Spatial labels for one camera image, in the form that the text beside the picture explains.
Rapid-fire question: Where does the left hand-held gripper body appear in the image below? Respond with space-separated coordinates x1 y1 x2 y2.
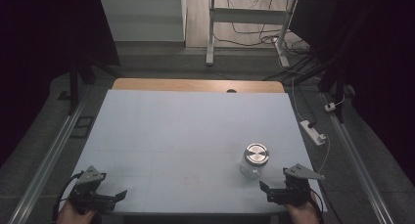
68 165 115 215

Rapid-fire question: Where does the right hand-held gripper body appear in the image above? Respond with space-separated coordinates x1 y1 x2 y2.
269 163 326 206

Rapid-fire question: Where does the clear glass jar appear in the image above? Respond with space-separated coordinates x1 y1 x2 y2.
239 149 269 179

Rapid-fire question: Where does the silver metal jar lid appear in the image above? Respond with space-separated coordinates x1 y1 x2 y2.
244 143 270 167

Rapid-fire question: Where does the person's right hand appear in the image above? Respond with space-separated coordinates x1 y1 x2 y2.
286 202 321 224

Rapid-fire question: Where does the person's left hand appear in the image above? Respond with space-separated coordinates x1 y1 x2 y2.
56 200 98 224

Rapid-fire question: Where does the white power strip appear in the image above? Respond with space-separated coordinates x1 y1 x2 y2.
300 119 327 147

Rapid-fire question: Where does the white table cover board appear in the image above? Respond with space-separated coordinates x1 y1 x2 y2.
56 89 328 215

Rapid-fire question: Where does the small white adapter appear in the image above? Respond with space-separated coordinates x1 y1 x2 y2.
324 94 346 113

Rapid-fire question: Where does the black metal stand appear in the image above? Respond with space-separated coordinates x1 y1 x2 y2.
283 0 376 124
58 52 122 116

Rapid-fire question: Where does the wooden table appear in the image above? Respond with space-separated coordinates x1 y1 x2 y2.
112 77 286 94

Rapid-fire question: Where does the dark curtain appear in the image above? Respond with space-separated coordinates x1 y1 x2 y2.
0 0 121 169
289 0 415 186

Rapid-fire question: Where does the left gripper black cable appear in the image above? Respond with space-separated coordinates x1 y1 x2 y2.
52 171 84 222

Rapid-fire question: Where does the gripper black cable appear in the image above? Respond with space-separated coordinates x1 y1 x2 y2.
308 187 328 220
52 171 84 222

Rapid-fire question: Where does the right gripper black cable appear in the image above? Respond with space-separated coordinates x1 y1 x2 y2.
308 187 328 220

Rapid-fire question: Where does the thin white cable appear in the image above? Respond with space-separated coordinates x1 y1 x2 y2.
316 134 332 174

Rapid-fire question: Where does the metal floor rail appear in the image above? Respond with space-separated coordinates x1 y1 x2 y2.
321 93 396 224
8 86 92 224

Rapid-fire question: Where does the black floor frame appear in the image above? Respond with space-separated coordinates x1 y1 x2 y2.
69 115 96 140

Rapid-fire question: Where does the white power strip cable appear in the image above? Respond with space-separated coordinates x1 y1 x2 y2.
291 76 306 122

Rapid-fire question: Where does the tangle of black floor cables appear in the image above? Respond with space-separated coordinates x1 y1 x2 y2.
213 0 311 57

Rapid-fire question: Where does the white desk frame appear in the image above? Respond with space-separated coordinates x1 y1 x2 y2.
205 0 299 68

